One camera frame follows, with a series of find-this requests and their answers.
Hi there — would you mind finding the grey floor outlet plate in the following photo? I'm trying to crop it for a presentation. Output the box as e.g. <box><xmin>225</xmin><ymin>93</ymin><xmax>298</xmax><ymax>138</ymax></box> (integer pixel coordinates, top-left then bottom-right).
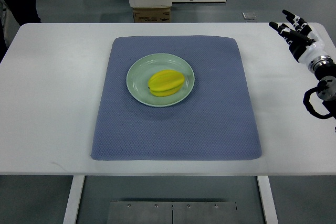
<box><xmin>242</xmin><ymin>12</ymin><xmax>257</xmax><ymax>20</ymax></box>

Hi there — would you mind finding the blue textured mat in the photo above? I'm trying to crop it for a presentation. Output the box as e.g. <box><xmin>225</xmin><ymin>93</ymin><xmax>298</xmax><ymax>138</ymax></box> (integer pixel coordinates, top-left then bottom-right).
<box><xmin>91</xmin><ymin>35</ymin><xmax>262</xmax><ymax>161</ymax></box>

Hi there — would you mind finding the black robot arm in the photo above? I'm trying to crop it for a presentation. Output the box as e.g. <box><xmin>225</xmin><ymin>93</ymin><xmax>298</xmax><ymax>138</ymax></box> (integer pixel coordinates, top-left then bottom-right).
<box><xmin>303</xmin><ymin>60</ymin><xmax>335</xmax><ymax>120</ymax></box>

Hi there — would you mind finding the cardboard box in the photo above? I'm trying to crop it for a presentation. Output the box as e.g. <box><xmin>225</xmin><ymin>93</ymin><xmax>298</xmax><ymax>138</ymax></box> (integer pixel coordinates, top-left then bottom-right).
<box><xmin>133</xmin><ymin>7</ymin><xmax>171</xmax><ymax>23</ymax></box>

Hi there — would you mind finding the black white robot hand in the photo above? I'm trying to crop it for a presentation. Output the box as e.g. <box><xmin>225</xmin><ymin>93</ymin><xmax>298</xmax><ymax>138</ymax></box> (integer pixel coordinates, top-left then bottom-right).
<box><xmin>269</xmin><ymin>9</ymin><xmax>335</xmax><ymax>74</ymax></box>

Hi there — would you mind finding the white table leg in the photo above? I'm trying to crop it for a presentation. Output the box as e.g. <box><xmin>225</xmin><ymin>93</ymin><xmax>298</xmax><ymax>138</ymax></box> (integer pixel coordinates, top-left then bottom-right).
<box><xmin>257</xmin><ymin>176</ymin><xmax>278</xmax><ymax>224</ymax></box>
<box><xmin>63</xmin><ymin>175</ymin><xmax>85</xmax><ymax>224</ymax></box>

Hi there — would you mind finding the left white table leg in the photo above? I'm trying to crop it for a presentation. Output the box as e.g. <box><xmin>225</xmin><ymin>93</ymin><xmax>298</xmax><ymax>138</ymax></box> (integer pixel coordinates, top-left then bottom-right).
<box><xmin>63</xmin><ymin>175</ymin><xmax>85</xmax><ymax>224</ymax></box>

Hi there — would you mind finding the light green plate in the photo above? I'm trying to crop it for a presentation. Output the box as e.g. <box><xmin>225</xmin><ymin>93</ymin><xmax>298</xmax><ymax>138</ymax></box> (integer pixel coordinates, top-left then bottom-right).
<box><xmin>127</xmin><ymin>54</ymin><xmax>195</xmax><ymax>107</ymax></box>

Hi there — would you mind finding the right white table leg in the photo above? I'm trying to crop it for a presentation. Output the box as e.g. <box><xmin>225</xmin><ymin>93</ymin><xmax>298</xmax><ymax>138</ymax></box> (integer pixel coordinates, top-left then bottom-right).
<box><xmin>257</xmin><ymin>176</ymin><xmax>278</xmax><ymax>224</ymax></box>

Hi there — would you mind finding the yellow starfruit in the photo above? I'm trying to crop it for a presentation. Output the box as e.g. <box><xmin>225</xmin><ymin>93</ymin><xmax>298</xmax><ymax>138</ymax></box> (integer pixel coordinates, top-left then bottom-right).
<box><xmin>148</xmin><ymin>69</ymin><xmax>185</xmax><ymax>97</ymax></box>

